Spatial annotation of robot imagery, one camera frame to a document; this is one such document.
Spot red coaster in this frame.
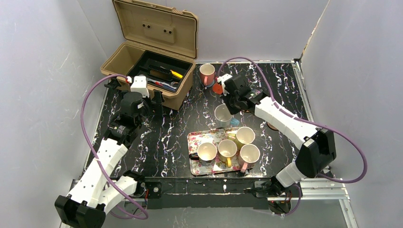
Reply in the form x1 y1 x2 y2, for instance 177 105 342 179
212 83 223 95

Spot light blue mug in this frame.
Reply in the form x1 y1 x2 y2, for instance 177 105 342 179
214 104 240 128

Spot green mug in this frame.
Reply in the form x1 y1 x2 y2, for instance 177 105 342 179
227 126 255 150

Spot pink mug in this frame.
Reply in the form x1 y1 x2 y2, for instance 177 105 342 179
199 64 215 86
238 144 260 173

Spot dark walnut wooden coaster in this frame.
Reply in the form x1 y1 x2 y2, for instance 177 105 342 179
267 123 278 131

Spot floral rectangular tray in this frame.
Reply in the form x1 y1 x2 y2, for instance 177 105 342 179
187 127 240 176

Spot tan plastic toolbox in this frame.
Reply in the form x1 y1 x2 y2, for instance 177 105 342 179
100 0 199 110

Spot blue grey coaster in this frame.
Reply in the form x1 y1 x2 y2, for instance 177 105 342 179
202 82 215 89

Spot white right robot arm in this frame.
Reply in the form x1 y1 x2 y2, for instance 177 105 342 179
217 74 336 195

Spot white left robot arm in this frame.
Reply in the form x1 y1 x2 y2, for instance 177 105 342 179
55 91 164 228

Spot silver wrench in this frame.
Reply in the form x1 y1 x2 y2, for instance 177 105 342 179
147 78 179 89

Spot black tool tray insert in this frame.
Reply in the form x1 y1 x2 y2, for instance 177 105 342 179
127 51 192 93

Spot yellow mug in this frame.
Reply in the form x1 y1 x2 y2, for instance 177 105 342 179
218 139 238 168

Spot black mug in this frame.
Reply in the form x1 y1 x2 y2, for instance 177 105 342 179
189 142 218 166

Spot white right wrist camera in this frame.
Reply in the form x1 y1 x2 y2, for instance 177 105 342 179
217 74 232 96

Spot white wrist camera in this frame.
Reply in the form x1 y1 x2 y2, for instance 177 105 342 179
217 74 232 96
127 75 150 98

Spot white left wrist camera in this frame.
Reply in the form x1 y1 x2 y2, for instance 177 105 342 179
127 75 150 98

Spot yellow handled screwdriver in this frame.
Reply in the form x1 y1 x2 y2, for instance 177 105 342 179
160 66 183 79

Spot aluminium frame rail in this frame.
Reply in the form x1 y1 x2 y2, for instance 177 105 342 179
59 59 360 228

